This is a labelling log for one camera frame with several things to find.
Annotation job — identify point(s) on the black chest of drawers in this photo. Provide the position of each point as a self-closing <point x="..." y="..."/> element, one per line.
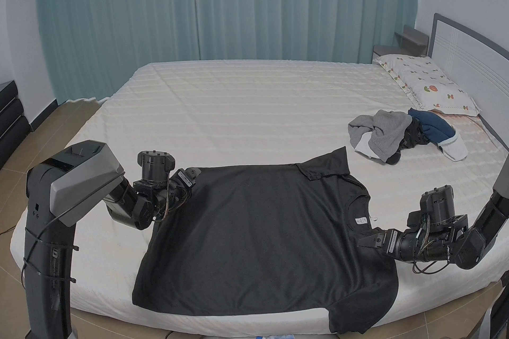
<point x="12" y="119"/>

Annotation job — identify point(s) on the grey bedside table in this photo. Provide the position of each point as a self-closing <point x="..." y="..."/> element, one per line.
<point x="413" y="37"/>

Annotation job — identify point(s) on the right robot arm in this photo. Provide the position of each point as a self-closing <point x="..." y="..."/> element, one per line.
<point x="477" y="234"/>

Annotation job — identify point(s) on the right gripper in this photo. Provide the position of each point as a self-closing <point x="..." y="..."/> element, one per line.
<point x="413" y="246"/>

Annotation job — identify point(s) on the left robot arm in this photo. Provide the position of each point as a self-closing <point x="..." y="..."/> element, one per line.
<point x="79" y="178"/>

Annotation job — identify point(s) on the bed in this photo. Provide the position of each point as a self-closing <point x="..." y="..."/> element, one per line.
<point x="238" y="111"/>

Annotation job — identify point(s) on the pile of clothes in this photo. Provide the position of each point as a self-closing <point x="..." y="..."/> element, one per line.
<point x="385" y="131"/>

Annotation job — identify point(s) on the white printed pillow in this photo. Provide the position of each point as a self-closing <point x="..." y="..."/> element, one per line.
<point x="429" y="85"/>

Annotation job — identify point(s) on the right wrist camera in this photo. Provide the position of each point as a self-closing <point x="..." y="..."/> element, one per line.
<point x="416" y="219"/>

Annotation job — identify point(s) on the black polo shirt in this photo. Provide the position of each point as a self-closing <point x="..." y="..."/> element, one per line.
<point x="258" y="242"/>

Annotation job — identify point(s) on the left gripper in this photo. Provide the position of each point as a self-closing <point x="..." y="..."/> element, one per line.
<point x="179" y="192"/>

